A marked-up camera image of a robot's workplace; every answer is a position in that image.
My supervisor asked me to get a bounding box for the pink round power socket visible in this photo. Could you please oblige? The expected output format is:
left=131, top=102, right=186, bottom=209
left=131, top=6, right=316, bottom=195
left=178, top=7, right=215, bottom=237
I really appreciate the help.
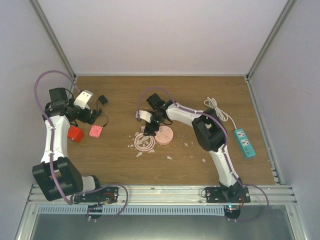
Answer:
left=154, top=125, right=174, bottom=145

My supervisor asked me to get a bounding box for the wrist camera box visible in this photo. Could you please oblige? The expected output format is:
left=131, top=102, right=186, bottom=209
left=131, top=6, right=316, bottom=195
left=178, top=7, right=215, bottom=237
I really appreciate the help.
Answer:
left=135, top=110, right=153, bottom=123
left=73, top=90, right=94, bottom=110

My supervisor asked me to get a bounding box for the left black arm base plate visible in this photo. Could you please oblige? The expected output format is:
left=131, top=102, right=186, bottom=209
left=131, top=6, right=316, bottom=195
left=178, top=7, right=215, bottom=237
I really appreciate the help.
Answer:
left=73, top=186, right=119, bottom=204

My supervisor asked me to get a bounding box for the grey slotted cable duct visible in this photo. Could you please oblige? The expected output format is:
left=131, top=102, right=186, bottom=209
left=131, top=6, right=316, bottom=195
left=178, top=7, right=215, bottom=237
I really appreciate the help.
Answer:
left=38, top=204, right=225, bottom=216

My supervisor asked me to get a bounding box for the white power cable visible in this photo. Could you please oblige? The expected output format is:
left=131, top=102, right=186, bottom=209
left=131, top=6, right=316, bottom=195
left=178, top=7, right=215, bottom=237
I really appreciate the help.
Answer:
left=203, top=96, right=238, bottom=131

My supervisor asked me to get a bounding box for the pink power cable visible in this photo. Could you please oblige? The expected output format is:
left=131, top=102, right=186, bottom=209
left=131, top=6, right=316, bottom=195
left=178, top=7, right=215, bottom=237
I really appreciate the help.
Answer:
left=134, top=131, right=156, bottom=153

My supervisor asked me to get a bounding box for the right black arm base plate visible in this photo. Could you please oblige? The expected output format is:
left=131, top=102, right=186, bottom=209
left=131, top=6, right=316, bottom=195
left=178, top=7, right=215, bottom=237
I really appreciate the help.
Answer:
left=200, top=186, right=251, bottom=204

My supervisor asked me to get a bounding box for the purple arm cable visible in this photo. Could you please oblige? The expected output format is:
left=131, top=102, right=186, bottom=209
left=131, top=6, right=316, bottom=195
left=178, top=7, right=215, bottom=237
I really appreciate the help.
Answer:
left=34, top=70, right=129, bottom=222
left=137, top=86, right=270, bottom=223

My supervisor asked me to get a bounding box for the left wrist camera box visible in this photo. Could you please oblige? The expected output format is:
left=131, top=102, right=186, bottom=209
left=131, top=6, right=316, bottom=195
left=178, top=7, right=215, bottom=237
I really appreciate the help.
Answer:
left=73, top=90, right=94, bottom=110

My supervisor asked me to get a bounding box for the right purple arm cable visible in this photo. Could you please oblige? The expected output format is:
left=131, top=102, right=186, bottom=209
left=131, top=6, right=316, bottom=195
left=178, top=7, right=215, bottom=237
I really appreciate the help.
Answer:
left=137, top=86, right=270, bottom=223

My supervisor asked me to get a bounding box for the black charger with thin cable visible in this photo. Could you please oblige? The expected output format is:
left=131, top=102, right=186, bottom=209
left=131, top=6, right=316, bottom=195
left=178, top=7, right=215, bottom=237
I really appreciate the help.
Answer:
left=96, top=95, right=109, bottom=128

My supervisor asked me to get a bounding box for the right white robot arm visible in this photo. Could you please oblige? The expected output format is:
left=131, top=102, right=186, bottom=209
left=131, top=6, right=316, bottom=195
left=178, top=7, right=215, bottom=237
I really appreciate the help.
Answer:
left=136, top=93, right=244, bottom=203

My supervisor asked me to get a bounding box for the red cube socket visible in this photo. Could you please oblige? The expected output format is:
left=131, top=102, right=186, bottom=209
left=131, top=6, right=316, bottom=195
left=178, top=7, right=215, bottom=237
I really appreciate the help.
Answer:
left=67, top=126, right=84, bottom=143

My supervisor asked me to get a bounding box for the pink square plug adapter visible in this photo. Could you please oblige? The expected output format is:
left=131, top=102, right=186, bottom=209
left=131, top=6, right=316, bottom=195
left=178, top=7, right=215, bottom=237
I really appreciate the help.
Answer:
left=89, top=125, right=103, bottom=138

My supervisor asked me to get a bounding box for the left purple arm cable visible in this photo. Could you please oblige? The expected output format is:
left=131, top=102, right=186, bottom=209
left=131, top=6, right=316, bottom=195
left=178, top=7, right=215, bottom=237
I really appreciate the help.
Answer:
left=34, top=70, right=129, bottom=222

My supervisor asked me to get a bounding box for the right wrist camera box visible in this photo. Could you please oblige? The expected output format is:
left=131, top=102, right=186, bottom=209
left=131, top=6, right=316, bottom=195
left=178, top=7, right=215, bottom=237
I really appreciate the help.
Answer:
left=135, top=110, right=153, bottom=123

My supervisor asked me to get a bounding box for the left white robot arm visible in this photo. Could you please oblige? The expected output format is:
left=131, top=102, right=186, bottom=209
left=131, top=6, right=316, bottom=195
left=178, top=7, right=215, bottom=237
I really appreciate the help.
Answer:
left=32, top=87, right=103, bottom=202

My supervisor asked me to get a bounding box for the teal power strip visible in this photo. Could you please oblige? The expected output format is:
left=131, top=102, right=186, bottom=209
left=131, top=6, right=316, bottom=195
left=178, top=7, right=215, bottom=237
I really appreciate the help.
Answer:
left=233, top=128, right=256, bottom=159

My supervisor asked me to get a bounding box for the aluminium rail frame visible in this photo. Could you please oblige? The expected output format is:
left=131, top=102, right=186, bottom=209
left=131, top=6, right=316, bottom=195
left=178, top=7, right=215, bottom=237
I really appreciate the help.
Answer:
left=26, top=184, right=298, bottom=206

